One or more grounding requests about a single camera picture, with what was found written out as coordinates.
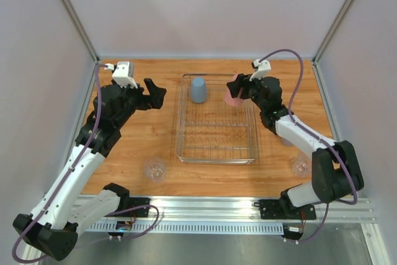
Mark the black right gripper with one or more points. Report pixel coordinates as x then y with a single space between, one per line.
245 86

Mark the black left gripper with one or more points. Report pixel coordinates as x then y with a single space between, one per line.
156 94

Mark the pink plastic cup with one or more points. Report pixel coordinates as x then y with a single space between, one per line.
233 101

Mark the blue plastic cup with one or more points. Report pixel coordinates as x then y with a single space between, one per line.
198 90

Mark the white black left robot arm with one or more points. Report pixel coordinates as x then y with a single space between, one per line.
53 226

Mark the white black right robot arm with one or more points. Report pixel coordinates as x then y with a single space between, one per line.
335 170

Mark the lavender plastic cup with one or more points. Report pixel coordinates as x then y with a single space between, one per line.
286 142

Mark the clear glass cup left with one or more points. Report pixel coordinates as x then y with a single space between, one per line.
154 168

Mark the clear glass cup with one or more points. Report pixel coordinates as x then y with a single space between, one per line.
154 168
302 166

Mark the clear glass cup right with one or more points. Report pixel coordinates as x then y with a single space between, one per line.
302 166

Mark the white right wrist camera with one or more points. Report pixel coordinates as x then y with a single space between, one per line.
261 68

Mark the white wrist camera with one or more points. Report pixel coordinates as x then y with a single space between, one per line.
122 74
261 68

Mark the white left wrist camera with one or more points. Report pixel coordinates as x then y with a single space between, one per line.
122 74

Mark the metal wire dish rack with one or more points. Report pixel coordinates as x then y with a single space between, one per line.
213 131

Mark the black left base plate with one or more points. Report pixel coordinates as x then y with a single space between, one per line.
134 207

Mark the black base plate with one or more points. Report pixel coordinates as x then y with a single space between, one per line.
134 207
272 209

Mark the aluminium front rail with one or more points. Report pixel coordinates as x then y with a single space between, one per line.
246 209

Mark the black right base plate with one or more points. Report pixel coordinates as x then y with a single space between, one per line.
272 209

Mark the slotted white cable duct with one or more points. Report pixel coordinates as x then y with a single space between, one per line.
232 228

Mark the aluminium frame post left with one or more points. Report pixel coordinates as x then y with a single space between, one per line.
72 14

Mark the aluminium frame post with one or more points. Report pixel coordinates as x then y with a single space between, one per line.
337 22
72 14

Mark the aluminium frame post right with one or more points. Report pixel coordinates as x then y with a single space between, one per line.
337 22

